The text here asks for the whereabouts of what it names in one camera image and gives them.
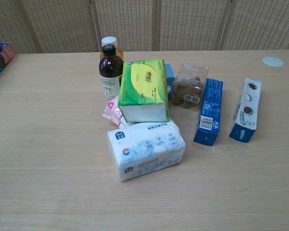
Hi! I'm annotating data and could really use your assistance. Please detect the orange drink bottle white cap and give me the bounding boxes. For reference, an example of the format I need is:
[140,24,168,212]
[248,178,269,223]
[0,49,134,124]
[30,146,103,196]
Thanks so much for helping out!
[100,36,124,64]

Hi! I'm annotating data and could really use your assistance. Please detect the pink white plastic packet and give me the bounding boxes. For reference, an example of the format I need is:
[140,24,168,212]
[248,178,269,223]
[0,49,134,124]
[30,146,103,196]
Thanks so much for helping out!
[102,95,131,129]

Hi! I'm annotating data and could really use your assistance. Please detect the white blue tissue pack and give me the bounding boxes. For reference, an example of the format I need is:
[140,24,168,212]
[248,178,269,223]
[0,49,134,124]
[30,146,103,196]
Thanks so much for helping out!
[107,120,186,182]

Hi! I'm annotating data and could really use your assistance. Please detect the clear box of brown snacks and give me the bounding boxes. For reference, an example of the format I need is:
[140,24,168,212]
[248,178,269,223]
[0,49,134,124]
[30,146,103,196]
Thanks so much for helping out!
[171,63,210,112]

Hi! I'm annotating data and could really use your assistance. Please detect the beige perforated folding screen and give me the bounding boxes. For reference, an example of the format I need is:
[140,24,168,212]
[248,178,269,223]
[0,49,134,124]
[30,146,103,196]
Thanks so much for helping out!
[0,0,289,54]

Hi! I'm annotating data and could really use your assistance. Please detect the blue white Oreo box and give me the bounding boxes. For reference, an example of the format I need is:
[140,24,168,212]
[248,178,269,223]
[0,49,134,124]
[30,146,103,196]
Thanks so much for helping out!
[229,77,263,144]

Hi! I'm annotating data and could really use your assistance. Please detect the white round table cap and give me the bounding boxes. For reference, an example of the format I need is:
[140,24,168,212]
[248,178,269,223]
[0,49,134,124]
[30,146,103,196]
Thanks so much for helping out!
[262,56,285,67]

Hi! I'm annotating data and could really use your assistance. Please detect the blue box with barcode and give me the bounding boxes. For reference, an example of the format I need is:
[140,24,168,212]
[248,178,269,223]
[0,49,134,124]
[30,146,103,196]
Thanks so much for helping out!
[193,78,224,147]

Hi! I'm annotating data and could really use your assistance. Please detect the small light blue box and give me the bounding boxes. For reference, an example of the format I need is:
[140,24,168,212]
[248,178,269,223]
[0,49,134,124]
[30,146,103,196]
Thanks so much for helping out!
[164,63,176,101]

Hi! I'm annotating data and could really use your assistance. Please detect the red blue Oreo box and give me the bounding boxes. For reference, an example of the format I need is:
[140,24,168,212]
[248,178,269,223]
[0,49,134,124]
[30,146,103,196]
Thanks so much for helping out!
[0,42,17,83]

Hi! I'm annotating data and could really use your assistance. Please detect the dark tea bottle black cap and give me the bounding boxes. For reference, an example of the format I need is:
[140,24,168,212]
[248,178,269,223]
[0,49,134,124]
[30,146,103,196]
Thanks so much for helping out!
[99,44,124,104]

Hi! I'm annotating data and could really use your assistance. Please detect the green yellow tissue pack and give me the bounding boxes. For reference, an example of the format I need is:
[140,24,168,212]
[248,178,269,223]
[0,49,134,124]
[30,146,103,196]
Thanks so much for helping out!
[118,59,171,123]

